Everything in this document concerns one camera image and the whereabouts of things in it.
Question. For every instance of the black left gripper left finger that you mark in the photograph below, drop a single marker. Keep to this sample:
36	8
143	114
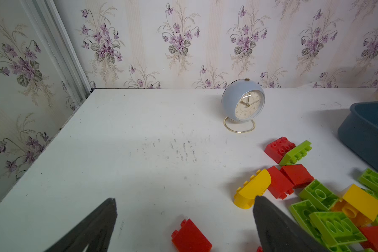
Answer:
93	233

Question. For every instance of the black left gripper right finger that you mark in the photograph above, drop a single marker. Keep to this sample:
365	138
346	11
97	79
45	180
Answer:
278	233

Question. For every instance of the red lego brick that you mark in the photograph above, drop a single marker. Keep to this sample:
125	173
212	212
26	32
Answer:
278	148
280	186
190	239
371	234
297	175

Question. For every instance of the yellow curved lego brick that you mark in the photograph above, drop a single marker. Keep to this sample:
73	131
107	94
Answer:
244	197

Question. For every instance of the blue round alarm clock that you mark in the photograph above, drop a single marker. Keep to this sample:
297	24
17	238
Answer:
243	100

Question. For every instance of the dark teal plastic bin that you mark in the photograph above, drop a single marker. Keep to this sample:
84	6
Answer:
359	131

